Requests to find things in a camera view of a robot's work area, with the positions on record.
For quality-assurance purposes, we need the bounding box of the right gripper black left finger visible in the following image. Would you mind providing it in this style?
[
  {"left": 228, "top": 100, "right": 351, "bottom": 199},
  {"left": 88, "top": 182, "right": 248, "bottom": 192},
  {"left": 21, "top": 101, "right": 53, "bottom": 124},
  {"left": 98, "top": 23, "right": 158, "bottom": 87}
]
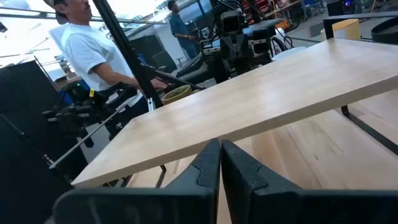
[{"left": 51, "top": 138, "right": 221, "bottom": 224}]

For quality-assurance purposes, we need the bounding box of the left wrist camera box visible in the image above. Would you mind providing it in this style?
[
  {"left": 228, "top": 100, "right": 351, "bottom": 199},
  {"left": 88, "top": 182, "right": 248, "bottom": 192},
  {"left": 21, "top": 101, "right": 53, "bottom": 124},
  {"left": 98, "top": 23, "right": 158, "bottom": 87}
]
[{"left": 220, "top": 10, "right": 246, "bottom": 34}]

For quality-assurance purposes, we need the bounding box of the olive green bowl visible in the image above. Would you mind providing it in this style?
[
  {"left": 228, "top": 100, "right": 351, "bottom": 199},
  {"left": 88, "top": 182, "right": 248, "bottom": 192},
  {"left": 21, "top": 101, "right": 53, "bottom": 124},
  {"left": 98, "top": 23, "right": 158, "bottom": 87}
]
[{"left": 160, "top": 84, "right": 195, "bottom": 106}]

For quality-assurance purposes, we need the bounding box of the person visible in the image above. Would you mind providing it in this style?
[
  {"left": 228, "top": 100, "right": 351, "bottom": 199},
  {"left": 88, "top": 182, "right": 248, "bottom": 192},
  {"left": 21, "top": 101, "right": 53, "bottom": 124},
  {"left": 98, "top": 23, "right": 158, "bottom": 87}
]
[
  {"left": 43, "top": 0, "right": 169, "bottom": 125},
  {"left": 167, "top": 0, "right": 200, "bottom": 60}
]

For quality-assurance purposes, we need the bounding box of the pale yellow coffee mug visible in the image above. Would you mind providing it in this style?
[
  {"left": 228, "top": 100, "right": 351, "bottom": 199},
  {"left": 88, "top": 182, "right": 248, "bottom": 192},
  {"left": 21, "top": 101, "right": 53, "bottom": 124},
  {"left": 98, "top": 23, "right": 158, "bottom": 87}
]
[{"left": 320, "top": 18, "right": 362, "bottom": 42}]

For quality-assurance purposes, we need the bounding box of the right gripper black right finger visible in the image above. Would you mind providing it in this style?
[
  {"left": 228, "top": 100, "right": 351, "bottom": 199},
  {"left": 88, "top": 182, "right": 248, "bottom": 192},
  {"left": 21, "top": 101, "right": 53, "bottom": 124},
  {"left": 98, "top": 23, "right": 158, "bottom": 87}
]
[{"left": 221, "top": 139, "right": 398, "bottom": 224}]

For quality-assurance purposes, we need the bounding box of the thin grey metal rod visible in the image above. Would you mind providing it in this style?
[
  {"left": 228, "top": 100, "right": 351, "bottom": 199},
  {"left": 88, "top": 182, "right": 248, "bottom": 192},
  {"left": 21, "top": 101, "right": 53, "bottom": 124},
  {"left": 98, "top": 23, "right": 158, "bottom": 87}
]
[{"left": 49, "top": 104, "right": 133, "bottom": 170}]

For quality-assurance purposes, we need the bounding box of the black panel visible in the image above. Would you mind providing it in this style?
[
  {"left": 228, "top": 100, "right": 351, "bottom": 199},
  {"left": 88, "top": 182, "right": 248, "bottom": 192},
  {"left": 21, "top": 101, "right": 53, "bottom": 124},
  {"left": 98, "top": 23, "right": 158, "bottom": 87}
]
[{"left": 0, "top": 60, "right": 88, "bottom": 224}]

